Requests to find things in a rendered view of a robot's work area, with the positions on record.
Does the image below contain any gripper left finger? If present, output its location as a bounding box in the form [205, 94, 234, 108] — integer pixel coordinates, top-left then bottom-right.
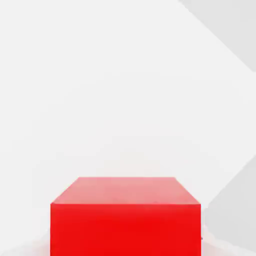
[21, 229, 51, 256]

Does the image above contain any small red cube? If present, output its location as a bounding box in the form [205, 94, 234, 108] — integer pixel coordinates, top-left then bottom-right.
[49, 176, 202, 256]

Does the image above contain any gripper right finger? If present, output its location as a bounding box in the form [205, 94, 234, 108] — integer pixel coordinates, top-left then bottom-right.
[200, 207, 251, 256]

